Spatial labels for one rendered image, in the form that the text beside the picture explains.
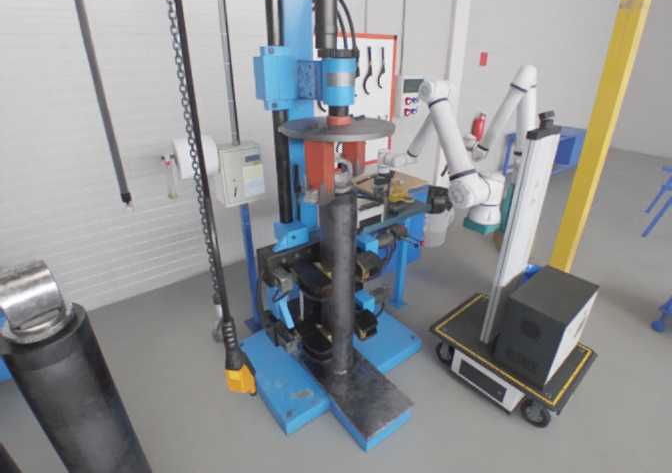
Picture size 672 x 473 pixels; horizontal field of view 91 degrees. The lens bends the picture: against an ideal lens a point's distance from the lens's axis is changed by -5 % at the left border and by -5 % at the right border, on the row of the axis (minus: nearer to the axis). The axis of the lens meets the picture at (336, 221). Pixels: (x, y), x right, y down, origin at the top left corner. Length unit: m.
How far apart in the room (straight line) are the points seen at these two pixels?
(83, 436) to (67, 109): 2.58
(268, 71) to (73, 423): 1.59
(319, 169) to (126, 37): 2.25
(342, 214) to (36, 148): 2.49
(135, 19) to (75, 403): 2.86
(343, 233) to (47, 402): 1.38
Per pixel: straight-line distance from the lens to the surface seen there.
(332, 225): 1.90
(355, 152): 1.98
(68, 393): 1.27
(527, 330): 2.41
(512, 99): 2.55
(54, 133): 3.47
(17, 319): 1.15
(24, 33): 3.45
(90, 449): 1.44
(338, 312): 2.22
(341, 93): 1.74
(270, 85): 1.91
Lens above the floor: 2.12
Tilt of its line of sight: 25 degrees down
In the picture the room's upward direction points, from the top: straight up
